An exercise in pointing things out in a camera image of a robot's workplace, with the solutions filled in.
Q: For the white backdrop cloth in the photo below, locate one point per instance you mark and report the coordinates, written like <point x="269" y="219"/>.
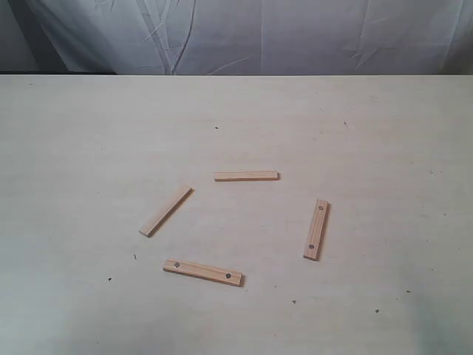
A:
<point x="237" y="37"/>

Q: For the wood stick with two magnets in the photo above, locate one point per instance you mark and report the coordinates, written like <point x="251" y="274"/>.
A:
<point x="318" y="224"/>

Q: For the plain pale wood stick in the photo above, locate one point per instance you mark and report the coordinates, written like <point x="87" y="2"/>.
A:
<point x="168" y="208"/>

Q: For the horizontal grained wood stick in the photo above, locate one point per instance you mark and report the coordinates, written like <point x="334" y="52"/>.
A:
<point x="245" y="176"/>

